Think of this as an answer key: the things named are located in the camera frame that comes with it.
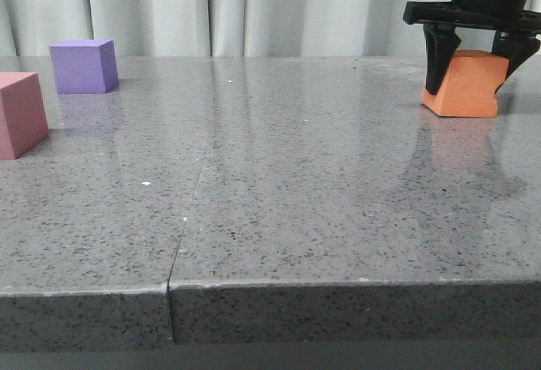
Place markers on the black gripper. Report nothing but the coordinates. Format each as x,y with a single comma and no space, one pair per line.
514,39

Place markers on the orange foam cube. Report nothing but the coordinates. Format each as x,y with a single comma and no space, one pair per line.
469,86

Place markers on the grey-green curtain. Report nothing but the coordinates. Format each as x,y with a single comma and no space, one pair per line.
218,28

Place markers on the purple foam cube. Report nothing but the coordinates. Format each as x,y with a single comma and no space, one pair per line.
83,66

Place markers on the red foam cube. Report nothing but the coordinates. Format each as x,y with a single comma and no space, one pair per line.
23,117

